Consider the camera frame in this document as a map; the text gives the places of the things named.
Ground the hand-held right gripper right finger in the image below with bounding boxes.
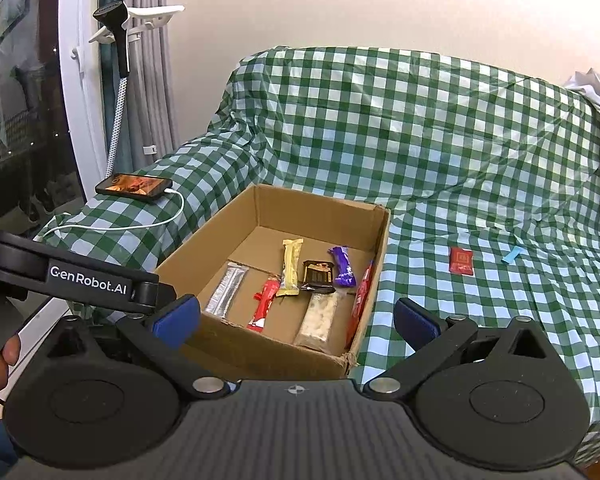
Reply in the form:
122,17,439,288
362,297,556,402

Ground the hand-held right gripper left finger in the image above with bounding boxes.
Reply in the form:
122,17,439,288
30,295,231,402

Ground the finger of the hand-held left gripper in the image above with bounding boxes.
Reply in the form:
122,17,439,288
130,280,178,316

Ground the brown cardboard box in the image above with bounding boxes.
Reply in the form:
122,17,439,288
152,183,392,381

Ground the silver snack bar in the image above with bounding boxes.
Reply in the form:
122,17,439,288
203,262,250,317

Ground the large red snack packet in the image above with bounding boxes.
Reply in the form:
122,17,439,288
345,259,376,351

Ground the thin red stick packet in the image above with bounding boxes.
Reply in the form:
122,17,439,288
246,274,282,332

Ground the purple snack packet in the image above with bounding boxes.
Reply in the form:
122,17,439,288
328,246,357,288

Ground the dark brown chocolate packet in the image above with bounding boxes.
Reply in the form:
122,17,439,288
300,260,336,292

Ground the cream yellow snack bar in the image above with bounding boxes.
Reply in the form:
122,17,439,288
276,239,305,297

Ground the dark red square packet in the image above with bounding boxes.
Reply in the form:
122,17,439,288
449,247,476,276

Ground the clear white nougat bar packet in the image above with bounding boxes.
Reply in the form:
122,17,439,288
293,291,342,352

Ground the black smartphone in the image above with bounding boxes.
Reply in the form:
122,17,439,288
95,173,173,203

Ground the green checkered cloth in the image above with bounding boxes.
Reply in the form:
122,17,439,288
32,46,600,467

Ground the black garment steamer head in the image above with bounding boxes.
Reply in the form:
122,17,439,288
92,1,132,178

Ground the white plastic hanger rack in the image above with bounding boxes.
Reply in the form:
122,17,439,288
87,5,186,43

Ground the white charging cable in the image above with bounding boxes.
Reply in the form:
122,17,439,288
32,189,185,242

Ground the white door frame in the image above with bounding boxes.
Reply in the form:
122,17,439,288
57,0,112,206

